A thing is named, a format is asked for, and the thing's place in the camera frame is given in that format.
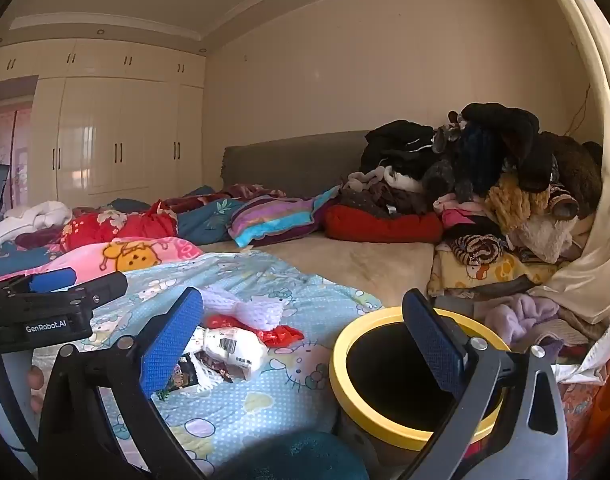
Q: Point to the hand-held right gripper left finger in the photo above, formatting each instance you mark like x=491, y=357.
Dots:
x=170, y=345

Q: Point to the cream curtain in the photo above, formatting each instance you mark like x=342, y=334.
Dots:
x=597, y=185

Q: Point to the striped plush slipper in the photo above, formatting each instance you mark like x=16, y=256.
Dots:
x=565, y=202

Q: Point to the yellow-brown knit garment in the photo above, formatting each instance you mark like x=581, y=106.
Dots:
x=510, y=202

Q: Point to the orange bag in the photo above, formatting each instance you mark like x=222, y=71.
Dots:
x=602, y=400

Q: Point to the teal floral quilt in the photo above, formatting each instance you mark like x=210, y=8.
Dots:
x=205, y=220

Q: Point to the dark blue garment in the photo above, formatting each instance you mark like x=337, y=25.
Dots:
x=477, y=155

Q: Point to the grey cloth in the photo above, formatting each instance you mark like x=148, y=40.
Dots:
x=460, y=302

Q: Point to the black jacket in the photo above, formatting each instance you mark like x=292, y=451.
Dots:
x=395, y=147

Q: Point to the brown cloth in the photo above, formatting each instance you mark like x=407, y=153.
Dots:
x=380, y=200

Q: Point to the maroon cloth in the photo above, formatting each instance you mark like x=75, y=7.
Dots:
x=245, y=192

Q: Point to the person's left hand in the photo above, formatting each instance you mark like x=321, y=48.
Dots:
x=35, y=380

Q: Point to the pink cartoon blanket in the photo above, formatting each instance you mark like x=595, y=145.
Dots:
x=85, y=260

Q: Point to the white plastic packet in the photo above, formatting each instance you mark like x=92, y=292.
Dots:
x=235, y=352

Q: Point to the person's teal trouser leg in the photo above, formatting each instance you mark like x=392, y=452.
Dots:
x=295, y=457

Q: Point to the white fleece garment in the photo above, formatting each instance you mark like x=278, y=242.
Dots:
x=545, y=240

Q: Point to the beige pillow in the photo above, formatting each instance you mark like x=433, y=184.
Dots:
x=345, y=265

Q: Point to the brown plush garment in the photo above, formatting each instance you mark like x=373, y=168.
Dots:
x=580, y=170

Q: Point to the yellow cartoon blanket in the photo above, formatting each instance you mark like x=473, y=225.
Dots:
x=515, y=272

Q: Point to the striped purple pillow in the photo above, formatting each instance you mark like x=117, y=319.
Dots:
x=275, y=217

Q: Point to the purple fleece cloth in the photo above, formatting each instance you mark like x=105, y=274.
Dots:
x=520, y=315

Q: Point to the pink cloth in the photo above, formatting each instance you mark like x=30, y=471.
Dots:
x=460, y=212

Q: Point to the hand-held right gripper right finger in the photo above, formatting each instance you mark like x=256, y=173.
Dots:
x=435, y=345

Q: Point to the white furry cloth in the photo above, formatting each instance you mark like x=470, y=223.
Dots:
x=402, y=180

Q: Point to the grey furry garment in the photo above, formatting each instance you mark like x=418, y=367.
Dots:
x=442, y=170

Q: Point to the red floral cloth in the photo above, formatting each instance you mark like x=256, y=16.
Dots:
x=110, y=225

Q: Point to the black plush garment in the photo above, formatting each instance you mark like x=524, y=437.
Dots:
x=515, y=135

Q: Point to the dark snack wrapper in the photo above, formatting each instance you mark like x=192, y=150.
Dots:
x=185, y=372

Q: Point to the grey bed headboard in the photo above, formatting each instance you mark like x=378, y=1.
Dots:
x=285, y=165

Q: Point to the red cushion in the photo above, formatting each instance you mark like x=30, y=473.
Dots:
x=380, y=227

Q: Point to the yellow-rimmed black trash bin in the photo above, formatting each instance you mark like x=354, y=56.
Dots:
x=346, y=395

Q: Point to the light blue cartoon blanket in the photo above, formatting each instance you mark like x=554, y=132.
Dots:
x=265, y=400

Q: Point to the tiger-striped cloth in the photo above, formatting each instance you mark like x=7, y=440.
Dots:
x=477, y=250

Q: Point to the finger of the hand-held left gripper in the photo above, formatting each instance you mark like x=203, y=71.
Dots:
x=52, y=279
x=102, y=287

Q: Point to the cream glossy wardrobe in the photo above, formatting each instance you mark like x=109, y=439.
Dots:
x=110, y=125

